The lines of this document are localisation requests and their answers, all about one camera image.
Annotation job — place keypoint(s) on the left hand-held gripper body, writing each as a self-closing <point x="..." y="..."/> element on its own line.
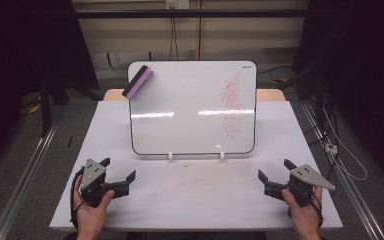
<point x="92" y="173"/>

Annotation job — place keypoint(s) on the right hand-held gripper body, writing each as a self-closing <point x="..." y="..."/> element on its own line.
<point x="305" y="176"/>

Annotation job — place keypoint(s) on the purple and black board eraser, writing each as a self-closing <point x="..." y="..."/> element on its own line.
<point x="139" y="83"/>

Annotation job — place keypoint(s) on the white whiteboard with black rim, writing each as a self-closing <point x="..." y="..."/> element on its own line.
<point x="186" y="100"/>

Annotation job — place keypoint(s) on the person's right hand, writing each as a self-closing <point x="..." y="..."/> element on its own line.
<point x="306" y="218"/>

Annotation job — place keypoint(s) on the person's left hand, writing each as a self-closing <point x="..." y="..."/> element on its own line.
<point x="90" y="218"/>

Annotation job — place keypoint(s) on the white whiteboard support clip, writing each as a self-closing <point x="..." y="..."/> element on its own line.
<point x="222" y="155"/>
<point x="170" y="156"/>

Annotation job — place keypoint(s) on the black metal stand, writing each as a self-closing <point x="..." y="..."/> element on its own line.
<point x="316" y="90"/>
<point x="46" y="100"/>

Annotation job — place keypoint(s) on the black curtain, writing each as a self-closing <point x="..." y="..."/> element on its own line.
<point x="363" y="66"/>
<point x="23" y="50"/>

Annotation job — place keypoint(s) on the thin yellow vertical pipe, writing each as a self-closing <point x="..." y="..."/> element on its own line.
<point x="199" y="30"/>

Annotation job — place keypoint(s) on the black horizontal metal bar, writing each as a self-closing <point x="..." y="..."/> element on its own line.
<point x="186" y="13"/>

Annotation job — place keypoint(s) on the aluminium floor rail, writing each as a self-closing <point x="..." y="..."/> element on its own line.
<point x="23" y="176"/>
<point x="346" y="186"/>

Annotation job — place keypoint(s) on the white wall socket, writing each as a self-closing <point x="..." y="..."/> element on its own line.
<point x="177" y="3"/>

